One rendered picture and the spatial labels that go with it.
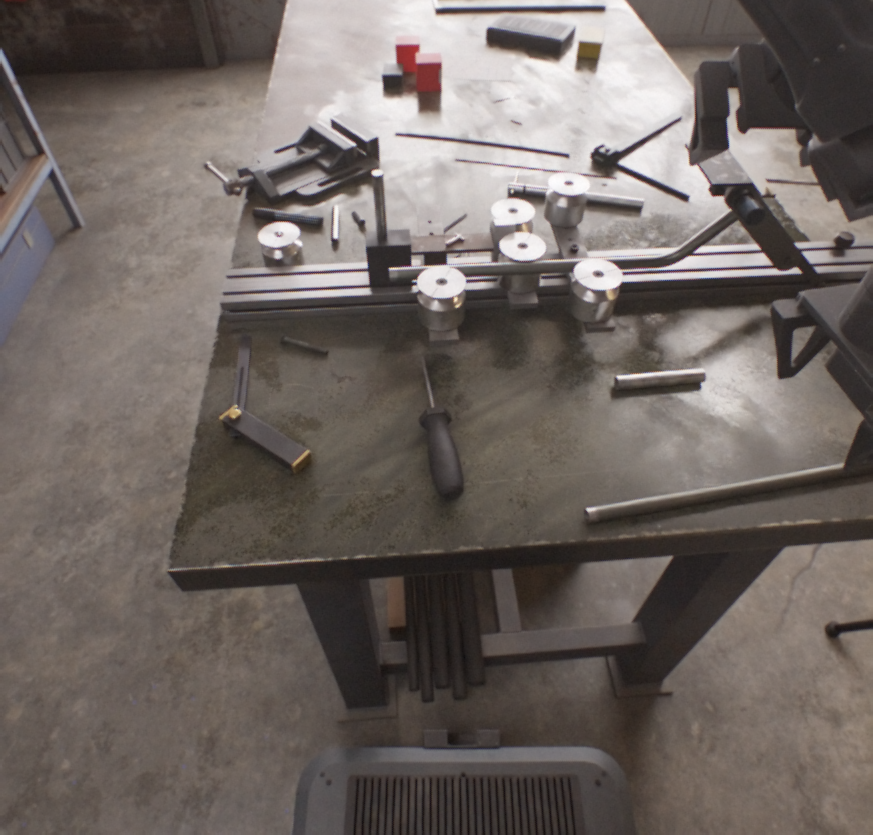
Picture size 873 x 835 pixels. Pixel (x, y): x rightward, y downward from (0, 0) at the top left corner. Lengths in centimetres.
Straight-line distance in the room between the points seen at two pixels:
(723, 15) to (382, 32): 293
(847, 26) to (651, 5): 367
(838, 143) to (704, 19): 377
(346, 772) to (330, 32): 139
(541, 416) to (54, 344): 185
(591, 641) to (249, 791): 71
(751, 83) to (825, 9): 16
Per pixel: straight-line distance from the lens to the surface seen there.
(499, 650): 124
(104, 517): 179
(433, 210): 84
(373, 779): 114
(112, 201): 288
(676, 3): 410
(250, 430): 64
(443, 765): 114
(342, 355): 71
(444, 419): 62
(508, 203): 77
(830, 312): 54
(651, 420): 68
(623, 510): 59
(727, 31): 428
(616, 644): 129
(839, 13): 39
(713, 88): 56
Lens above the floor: 139
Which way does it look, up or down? 50 degrees down
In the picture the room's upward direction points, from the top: straight up
